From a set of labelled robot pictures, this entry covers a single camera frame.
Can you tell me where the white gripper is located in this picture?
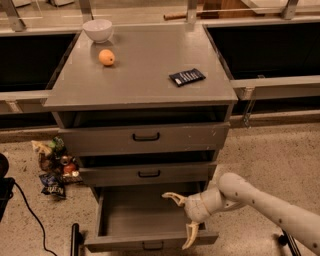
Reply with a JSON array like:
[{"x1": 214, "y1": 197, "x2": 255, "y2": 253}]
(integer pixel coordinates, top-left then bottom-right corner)
[{"x1": 162, "y1": 187, "x2": 224, "y2": 250}]

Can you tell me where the grey bottom drawer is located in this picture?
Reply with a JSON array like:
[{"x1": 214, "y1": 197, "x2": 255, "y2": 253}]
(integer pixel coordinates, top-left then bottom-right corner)
[{"x1": 85, "y1": 182, "x2": 203, "y2": 253}]

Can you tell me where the grey drawer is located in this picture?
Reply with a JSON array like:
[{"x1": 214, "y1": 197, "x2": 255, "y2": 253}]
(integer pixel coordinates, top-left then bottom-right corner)
[
  {"x1": 85, "y1": 182, "x2": 203, "y2": 253},
  {"x1": 80, "y1": 162, "x2": 216, "y2": 187},
  {"x1": 59, "y1": 123, "x2": 229, "y2": 156}
]

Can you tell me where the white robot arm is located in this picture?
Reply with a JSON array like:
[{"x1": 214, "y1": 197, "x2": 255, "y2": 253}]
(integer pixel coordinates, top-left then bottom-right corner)
[{"x1": 162, "y1": 173, "x2": 320, "y2": 256}]

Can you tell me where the grey top drawer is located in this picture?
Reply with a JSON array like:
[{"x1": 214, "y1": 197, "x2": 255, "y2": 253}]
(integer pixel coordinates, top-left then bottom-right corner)
[{"x1": 59, "y1": 123, "x2": 229, "y2": 156}]

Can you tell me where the grey middle drawer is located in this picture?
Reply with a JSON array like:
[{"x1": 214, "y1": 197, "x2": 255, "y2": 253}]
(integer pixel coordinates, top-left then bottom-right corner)
[{"x1": 80, "y1": 162, "x2": 216, "y2": 187}]

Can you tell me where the grey drawer cabinet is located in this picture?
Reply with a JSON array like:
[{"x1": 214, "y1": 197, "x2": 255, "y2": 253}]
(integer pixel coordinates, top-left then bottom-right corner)
[{"x1": 43, "y1": 22, "x2": 239, "y2": 201}]

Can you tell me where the black right base leg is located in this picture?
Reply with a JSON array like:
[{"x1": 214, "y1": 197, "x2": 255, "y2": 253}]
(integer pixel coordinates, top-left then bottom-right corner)
[{"x1": 278, "y1": 231, "x2": 302, "y2": 256}]

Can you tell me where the black base leg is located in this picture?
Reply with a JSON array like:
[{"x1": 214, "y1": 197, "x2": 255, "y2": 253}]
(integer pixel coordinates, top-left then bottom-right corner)
[
  {"x1": 278, "y1": 231, "x2": 302, "y2": 256},
  {"x1": 70, "y1": 223, "x2": 83, "y2": 256}
]

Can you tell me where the black left base leg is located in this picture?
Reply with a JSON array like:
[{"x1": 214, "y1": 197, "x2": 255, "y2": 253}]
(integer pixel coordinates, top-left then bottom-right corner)
[{"x1": 70, "y1": 223, "x2": 83, "y2": 256}]

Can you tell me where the blue chip bag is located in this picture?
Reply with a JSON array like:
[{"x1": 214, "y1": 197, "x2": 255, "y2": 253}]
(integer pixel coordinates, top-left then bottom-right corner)
[{"x1": 39, "y1": 173, "x2": 66, "y2": 199}]

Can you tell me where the pile of snack bags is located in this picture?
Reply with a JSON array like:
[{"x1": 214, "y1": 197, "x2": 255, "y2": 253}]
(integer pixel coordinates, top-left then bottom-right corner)
[{"x1": 31, "y1": 136, "x2": 82, "y2": 184}]

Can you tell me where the orange fruit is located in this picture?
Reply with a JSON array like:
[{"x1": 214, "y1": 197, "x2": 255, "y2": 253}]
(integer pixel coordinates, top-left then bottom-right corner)
[{"x1": 98, "y1": 49, "x2": 115, "y2": 66}]

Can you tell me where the black device at left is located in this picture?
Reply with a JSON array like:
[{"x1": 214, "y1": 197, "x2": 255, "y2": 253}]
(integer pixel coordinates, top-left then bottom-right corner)
[{"x1": 0, "y1": 153, "x2": 15, "y2": 222}]

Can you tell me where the white bowl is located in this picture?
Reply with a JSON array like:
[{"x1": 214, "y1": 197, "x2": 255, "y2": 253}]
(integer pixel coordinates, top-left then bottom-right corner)
[{"x1": 82, "y1": 19, "x2": 113, "y2": 43}]

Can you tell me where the black cable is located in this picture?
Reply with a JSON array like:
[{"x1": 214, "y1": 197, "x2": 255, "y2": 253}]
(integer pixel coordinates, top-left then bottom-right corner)
[{"x1": 13, "y1": 181, "x2": 60, "y2": 256}]

